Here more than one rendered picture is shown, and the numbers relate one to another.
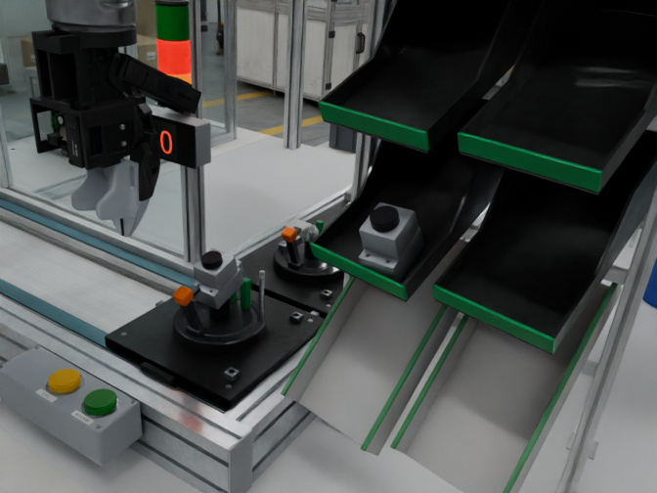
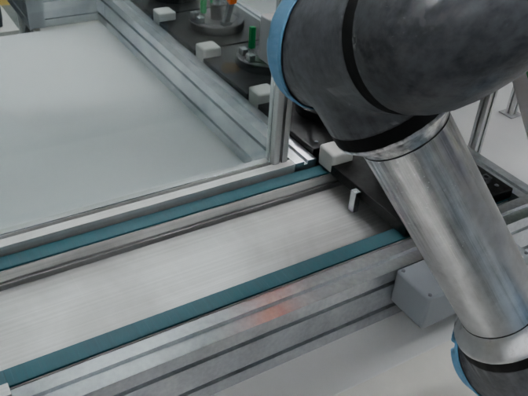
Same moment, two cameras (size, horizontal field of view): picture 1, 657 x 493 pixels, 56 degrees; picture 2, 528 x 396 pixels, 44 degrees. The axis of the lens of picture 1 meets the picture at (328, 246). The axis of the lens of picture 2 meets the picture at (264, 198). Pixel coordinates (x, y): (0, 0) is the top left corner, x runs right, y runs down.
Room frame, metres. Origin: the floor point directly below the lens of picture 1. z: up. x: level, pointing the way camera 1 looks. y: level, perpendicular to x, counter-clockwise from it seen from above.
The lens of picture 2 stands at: (0.58, 1.14, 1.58)
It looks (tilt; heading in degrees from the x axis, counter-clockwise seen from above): 35 degrees down; 297
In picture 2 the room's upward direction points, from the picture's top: 4 degrees clockwise
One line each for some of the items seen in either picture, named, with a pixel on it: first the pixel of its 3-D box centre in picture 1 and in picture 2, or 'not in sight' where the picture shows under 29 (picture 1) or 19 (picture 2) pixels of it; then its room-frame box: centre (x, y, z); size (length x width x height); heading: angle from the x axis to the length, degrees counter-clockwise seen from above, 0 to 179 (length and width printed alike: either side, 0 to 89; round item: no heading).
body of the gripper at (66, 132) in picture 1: (94, 95); not in sight; (0.57, 0.23, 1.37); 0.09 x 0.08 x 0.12; 150
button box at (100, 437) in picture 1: (67, 401); (461, 276); (0.65, 0.34, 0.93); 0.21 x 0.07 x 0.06; 60
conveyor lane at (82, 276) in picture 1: (103, 291); (257, 238); (0.96, 0.40, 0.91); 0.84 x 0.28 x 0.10; 60
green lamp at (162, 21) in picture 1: (172, 22); not in sight; (0.99, 0.26, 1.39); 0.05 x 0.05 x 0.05
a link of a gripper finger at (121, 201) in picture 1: (118, 203); not in sight; (0.56, 0.21, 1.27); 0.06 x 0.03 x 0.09; 150
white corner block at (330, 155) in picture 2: not in sight; (335, 156); (0.93, 0.19, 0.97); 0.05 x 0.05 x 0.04; 60
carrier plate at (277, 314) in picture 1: (220, 332); (412, 174); (0.79, 0.16, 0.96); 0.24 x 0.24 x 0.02; 60
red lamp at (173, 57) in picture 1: (174, 55); not in sight; (0.99, 0.26, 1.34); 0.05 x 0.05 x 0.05
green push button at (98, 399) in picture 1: (101, 404); not in sight; (0.61, 0.28, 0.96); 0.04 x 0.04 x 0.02
